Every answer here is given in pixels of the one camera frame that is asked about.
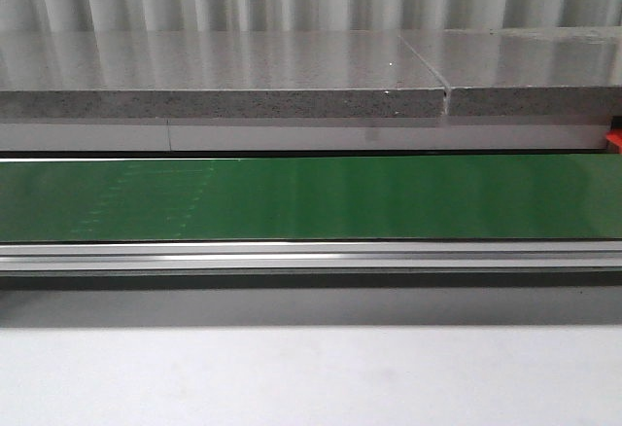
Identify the grey stone slab right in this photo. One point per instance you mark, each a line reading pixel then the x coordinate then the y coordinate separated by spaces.
pixel 570 74

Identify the grey stone slab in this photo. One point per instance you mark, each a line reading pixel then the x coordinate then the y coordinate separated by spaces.
pixel 570 74
pixel 214 75

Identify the green conveyor belt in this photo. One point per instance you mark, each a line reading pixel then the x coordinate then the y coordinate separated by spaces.
pixel 554 196

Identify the grey stone slab left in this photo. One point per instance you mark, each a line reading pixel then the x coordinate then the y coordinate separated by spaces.
pixel 214 75

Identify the red plastic tray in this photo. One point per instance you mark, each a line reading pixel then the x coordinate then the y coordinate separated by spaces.
pixel 614 141

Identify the aluminium conveyor side rail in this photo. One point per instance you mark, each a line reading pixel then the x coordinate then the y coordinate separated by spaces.
pixel 309 264

